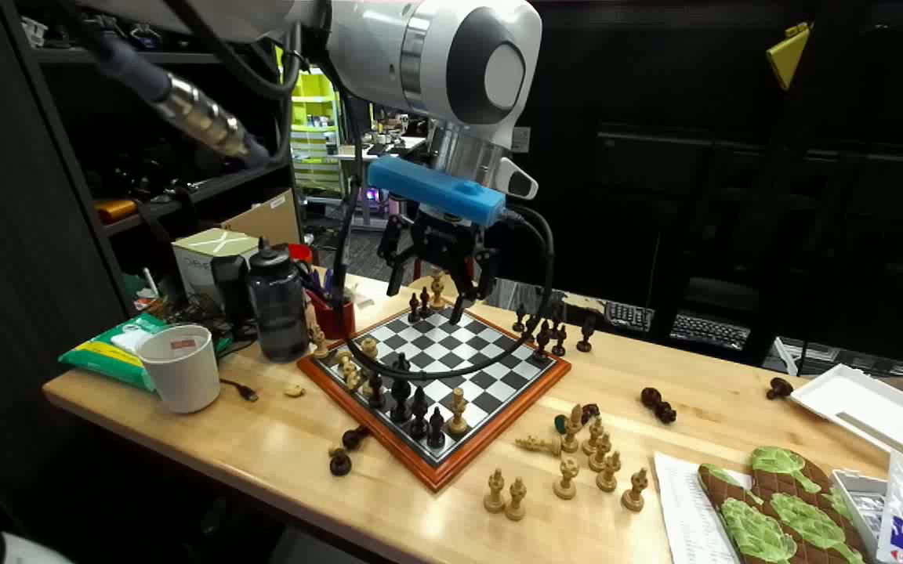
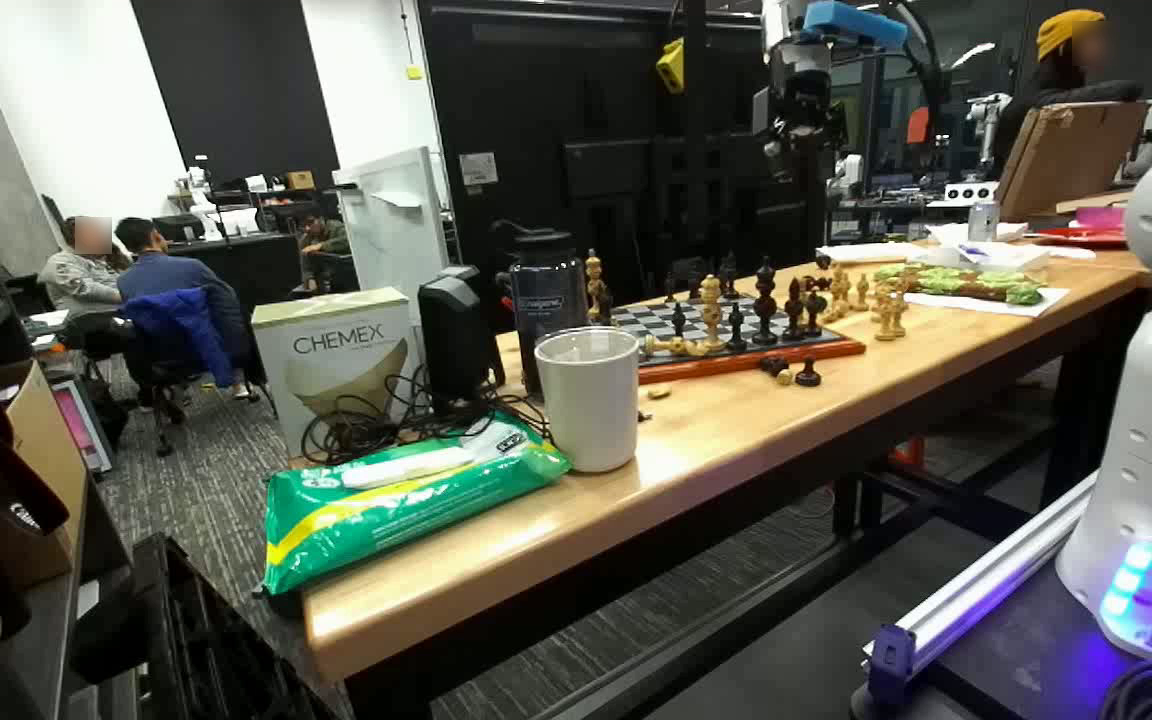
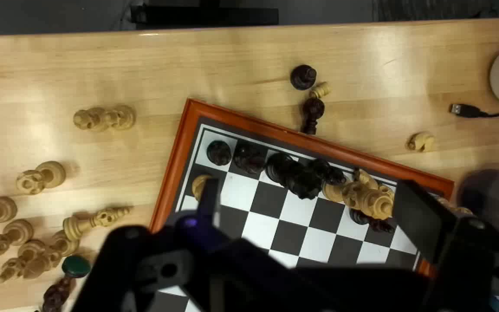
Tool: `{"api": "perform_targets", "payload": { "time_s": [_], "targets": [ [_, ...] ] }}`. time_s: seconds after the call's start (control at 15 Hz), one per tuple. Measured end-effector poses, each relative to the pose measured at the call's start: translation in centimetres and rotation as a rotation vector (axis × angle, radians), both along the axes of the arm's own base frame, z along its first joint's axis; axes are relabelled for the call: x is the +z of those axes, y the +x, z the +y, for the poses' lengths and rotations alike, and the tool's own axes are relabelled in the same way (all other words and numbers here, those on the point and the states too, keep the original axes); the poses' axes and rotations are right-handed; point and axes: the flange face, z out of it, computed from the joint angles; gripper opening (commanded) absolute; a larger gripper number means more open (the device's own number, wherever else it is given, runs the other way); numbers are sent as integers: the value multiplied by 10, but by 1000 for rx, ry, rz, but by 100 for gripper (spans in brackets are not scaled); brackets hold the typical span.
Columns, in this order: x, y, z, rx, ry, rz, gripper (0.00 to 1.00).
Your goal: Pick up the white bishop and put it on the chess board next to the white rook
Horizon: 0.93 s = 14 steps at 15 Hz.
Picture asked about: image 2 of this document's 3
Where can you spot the yellow hanging object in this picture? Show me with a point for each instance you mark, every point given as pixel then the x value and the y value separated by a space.
pixel 669 67

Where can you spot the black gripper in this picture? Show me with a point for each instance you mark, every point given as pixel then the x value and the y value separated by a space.
pixel 807 124

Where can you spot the person in yellow beanie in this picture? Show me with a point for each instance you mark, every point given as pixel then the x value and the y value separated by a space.
pixel 1064 55

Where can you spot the green wipes package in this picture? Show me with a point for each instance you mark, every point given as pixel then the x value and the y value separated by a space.
pixel 332 517

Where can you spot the tan chess piece by jar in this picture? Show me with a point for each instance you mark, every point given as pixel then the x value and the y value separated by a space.
pixel 597 289

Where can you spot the seated person grey top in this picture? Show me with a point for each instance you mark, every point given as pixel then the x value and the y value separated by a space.
pixel 87 273

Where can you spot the green food tray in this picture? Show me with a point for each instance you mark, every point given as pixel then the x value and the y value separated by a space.
pixel 977 285

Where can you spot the red plate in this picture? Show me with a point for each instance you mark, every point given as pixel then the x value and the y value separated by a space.
pixel 1081 236

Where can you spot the brown cardboard panel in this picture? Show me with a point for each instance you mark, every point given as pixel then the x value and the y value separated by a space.
pixel 1064 150

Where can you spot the tan chess piece on board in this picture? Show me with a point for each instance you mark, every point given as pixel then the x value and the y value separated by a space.
pixel 710 304

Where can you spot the wooden chess board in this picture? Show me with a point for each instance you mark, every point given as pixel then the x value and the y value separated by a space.
pixel 677 341

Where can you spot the dark chess piece pair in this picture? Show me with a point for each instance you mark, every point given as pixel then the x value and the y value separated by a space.
pixel 807 309

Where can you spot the tan chess piece off board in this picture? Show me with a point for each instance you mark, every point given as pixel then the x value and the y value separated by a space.
pixel 891 309

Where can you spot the white Chemex box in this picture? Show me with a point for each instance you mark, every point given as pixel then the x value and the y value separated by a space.
pixel 332 352

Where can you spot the tall dark chess piece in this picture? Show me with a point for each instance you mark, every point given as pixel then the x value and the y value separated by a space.
pixel 765 301

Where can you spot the blue wrist camera box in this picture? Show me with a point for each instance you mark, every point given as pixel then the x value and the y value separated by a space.
pixel 854 25

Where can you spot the white ceramic cup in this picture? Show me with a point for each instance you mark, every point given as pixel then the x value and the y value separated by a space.
pixel 591 393

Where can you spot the dark glass jar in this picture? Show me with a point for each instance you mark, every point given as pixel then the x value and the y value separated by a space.
pixel 544 285

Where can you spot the dark chess piece off board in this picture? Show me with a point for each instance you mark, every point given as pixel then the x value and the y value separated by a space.
pixel 808 378

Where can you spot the white bishop chess piece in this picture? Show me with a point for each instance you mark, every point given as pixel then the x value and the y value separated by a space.
pixel 841 292

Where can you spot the seated person blue top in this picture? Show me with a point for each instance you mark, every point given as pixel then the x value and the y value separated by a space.
pixel 158 270

